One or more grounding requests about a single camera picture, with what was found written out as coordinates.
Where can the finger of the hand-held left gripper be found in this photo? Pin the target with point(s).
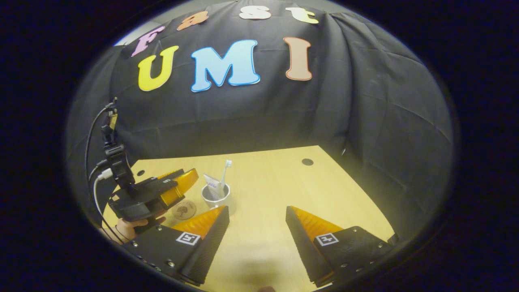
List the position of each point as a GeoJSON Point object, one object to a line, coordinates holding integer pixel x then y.
{"type": "Point", "coordinates": [182, 184]}
{"type": "Point", "coordinates": [162, 179]}

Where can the pale green toothbrush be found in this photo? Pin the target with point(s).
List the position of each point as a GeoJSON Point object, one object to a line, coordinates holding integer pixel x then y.
{"type": "Point", "coordinates": [226, 170]}

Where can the black backdrop cloth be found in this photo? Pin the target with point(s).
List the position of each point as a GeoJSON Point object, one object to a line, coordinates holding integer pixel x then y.
{"type": "Point", "coordinates": [263, 113]}

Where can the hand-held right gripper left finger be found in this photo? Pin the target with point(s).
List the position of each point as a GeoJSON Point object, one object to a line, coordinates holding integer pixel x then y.
{"type": "Point", "coordinates": [209, 247]}

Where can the light wooden desktop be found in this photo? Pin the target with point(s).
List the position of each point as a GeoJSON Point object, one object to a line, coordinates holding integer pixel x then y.
{"type": "Point", "coordinates": [267, 182]}

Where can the round cork coaster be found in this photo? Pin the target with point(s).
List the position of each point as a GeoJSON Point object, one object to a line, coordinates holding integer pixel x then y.
{"type": "Point", "coordinates": [183, 210]}

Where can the white toothpaste tube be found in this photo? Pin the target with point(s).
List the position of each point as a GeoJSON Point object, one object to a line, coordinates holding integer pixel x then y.
{"type": "Point", "coordinates": [213, 184]}

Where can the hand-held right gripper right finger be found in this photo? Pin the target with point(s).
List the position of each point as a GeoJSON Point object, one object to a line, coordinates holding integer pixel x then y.
{"type": "Point", "coordinates": [304, 247]}

